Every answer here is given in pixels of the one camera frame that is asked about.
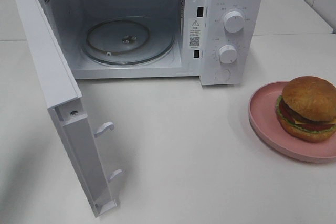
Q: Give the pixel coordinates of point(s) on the burger with sesame-free bun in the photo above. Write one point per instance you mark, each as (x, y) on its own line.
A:
(306, 108)

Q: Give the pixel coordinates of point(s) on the white microwave oven body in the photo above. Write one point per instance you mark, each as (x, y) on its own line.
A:
(74, 18)

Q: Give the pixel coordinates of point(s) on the white microwave door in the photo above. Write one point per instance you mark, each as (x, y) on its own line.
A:
(63, 101)

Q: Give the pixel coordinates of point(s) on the round door release button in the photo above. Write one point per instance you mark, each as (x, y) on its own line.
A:
(222, 75)

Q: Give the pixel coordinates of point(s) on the upper white control knob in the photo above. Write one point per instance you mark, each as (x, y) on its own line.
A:
(234, 21)

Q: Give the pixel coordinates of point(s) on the warning label with QR code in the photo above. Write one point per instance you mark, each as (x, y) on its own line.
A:
(195, 30)

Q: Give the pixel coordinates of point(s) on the white timer knob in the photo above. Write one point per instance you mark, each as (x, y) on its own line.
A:
(227, 54)

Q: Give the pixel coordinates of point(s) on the glass microwave turntable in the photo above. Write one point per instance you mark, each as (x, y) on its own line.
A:
(130, 40)

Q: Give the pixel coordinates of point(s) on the pink round plate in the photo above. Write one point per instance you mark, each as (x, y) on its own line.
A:
(264, 121)

